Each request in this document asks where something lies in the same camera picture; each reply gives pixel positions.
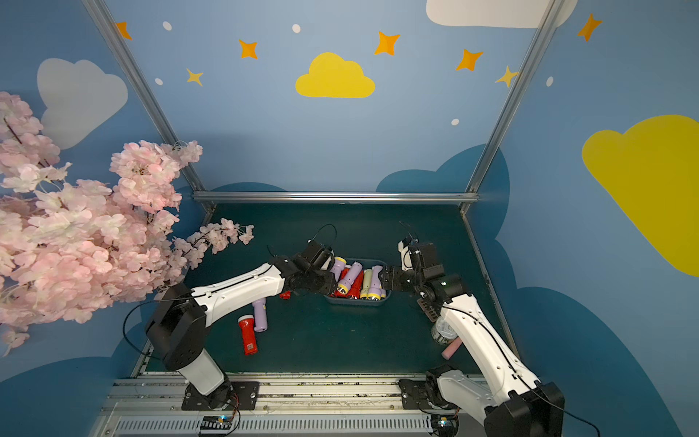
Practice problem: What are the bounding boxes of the purple flashlight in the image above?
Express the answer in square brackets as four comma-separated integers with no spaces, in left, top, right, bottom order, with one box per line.
[252,298,269,333]
[329,256,347,282]
[343,262,363,291]
[367,265,385,300]

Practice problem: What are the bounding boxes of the blue plastic storage box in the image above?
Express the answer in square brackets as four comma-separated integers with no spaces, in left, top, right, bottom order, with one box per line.
[325,257,391,307]

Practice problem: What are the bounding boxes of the pale green flashlight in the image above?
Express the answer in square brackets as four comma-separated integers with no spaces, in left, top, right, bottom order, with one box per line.
[360,269,373,300]

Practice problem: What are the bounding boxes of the red white-headed flashlight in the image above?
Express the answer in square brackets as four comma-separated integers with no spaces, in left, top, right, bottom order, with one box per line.
[238,315,258,356]
[331,266,351,299]

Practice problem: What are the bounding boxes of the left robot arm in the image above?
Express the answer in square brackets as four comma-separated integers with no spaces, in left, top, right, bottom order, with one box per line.
[145,240,337,396]

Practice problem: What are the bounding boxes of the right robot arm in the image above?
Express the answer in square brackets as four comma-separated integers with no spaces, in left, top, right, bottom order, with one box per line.
[380,238,565,436]

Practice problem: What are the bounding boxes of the silver tin can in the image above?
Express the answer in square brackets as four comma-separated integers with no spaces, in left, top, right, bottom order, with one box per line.
[431,317,458,345]

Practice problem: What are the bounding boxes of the right controller board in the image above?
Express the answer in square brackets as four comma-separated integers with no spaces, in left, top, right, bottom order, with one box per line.
[430,414,459,437]

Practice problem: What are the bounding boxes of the controller board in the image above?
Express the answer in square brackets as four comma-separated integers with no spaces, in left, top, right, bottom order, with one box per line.
[198,415,233,436]
[430,414,459,437]

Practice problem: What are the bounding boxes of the left controller board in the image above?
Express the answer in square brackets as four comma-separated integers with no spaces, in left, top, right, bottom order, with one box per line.
[198,415,233,436]

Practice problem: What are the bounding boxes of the pink cherry blossom tree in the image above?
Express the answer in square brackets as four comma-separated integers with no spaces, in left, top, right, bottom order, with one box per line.
[1,93,253,354]

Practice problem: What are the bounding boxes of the purple pink-handled spatula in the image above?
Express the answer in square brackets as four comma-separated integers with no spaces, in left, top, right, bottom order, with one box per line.
[442,337,462,360]

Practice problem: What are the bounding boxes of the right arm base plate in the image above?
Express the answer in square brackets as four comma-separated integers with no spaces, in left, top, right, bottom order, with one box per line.
[398,373,478,411]

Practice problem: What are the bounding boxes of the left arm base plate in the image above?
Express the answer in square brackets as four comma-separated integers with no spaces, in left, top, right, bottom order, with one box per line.
[181,381,260,412]

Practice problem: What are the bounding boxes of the aluminium rail base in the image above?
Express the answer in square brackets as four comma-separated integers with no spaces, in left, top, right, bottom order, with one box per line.
[86,373,564,437]

